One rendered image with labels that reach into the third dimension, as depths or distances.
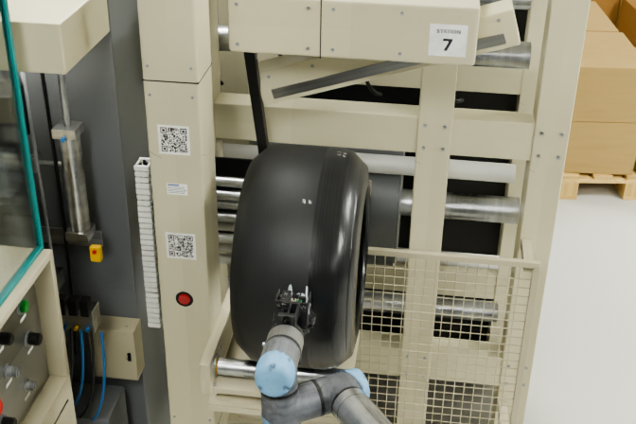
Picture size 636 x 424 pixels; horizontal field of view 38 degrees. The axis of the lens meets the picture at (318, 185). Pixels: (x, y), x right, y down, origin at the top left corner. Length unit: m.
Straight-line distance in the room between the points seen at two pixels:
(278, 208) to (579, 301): 2.50
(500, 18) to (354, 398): 1.06
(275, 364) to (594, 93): 3.50
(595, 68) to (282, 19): 2.90
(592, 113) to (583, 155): 0.25
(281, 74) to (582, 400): 1.98
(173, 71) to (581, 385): 2.38
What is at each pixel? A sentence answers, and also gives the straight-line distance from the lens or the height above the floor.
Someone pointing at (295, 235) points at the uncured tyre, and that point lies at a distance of 2.08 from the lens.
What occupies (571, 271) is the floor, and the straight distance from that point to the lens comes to 4.60.
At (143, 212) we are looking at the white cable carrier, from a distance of 2.31.
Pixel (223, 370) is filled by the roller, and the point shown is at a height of 0.90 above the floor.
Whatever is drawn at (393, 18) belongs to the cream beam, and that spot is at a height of 1.75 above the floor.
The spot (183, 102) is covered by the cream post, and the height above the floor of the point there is 1.61.
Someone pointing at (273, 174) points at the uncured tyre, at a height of 1.44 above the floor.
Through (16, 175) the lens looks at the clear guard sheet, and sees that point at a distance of 2.11.
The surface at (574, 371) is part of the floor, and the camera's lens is 3.99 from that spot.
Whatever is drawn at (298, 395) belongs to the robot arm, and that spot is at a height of 1.22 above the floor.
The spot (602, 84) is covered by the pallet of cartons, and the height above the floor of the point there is 0.66.
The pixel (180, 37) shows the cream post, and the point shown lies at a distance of 2.07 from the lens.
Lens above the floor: 2.44
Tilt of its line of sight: 28 degrees down
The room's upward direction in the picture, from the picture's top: 1 degrees clockwise
